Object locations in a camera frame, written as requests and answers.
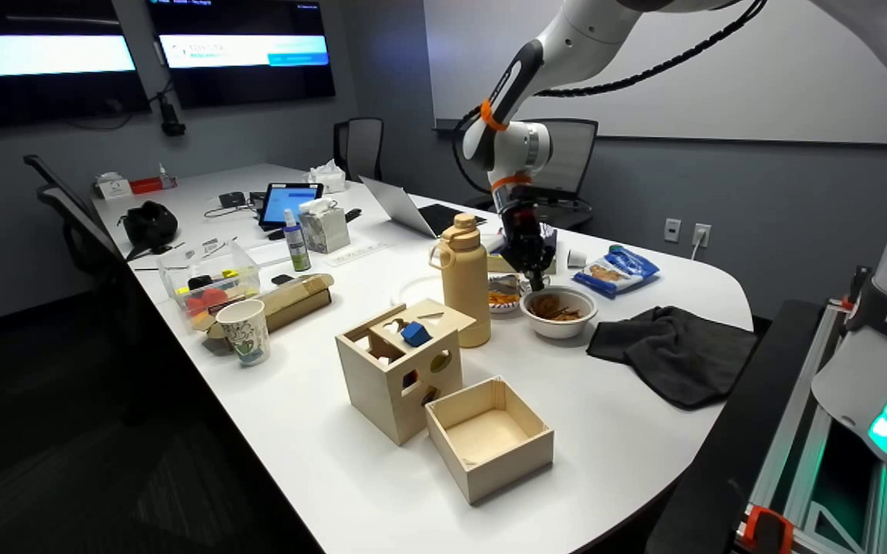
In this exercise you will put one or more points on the tablet with blue screen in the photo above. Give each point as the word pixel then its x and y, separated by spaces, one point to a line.
pixel 291 205

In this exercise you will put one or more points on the small wooden block box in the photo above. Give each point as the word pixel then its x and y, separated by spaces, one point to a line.
pixel 296 301

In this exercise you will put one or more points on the red flat box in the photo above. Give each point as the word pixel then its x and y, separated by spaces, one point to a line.
pixel 145 187

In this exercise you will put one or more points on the whiteboard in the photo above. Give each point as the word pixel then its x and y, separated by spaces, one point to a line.
pixel 770 93

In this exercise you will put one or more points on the paper cup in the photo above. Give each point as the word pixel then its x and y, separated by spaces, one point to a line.
pixel 244 334

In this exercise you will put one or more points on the black bag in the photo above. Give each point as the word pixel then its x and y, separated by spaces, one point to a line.
pixel 148 226

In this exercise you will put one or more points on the black office chair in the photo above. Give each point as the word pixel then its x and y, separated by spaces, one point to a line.
pixel 78 226

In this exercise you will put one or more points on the white tissue pile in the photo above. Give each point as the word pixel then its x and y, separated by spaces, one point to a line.
pixel 328 175

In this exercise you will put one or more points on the white bowl with snacks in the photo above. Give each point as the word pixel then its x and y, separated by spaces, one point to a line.
pixel 560 322

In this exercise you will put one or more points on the open black laptop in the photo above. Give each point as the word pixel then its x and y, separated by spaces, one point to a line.
pixel 400 210

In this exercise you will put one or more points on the black cloth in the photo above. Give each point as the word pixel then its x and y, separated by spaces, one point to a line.
pixel 676 355

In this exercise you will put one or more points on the wooden shape sorter box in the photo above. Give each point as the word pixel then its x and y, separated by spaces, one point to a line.
pixel 395 387

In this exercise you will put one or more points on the grey mesh office chair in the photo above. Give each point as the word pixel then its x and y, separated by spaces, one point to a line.
pixel 362 147
pixel 573 155

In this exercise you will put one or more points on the clear plastic marker container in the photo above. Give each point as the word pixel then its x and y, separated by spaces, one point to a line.
pixel 207 281

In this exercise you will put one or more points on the small bowl with orange food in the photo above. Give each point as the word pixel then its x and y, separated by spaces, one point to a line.
pixel 504 296

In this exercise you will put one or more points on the black device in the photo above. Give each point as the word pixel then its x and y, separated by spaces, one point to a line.
pixel 232 198

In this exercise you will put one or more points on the tan water bottle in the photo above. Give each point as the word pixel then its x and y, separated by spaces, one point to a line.
pixel 462 281

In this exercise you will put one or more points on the white carton box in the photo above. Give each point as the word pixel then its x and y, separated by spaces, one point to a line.
pixel 323 229

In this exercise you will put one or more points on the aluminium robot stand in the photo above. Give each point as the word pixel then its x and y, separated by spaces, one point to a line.
pixel 801 450

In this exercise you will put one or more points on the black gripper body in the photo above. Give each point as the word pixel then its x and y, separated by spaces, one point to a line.
pixel 524 234

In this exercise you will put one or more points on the wall monitor screen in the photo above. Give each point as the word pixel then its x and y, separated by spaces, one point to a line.
pixel 244 50
pixel 37 56

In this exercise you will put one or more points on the orange clamp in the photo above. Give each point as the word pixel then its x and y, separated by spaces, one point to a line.
pixel 765 528

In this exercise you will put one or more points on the blue block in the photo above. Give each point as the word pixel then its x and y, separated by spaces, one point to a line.
pixel 413 334

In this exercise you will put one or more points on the black stand panel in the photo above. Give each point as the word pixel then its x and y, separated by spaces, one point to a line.
pixel 710 493

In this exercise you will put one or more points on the small green spray bottle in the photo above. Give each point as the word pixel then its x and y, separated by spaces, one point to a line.
pixel 296 248

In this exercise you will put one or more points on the blue snack bag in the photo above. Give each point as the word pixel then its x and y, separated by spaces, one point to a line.
pixel 617 272

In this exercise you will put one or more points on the camera on grey pole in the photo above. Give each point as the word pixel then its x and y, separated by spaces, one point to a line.
pixel 145 50

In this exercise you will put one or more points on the white wall outlet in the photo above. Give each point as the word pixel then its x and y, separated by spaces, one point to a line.
pixel 703 234
pixel 673 229

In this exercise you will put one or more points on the open wooden tray box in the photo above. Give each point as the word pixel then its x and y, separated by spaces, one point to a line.
pixel 491 442

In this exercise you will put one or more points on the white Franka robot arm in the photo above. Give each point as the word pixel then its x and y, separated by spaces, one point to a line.
pixel 585 33

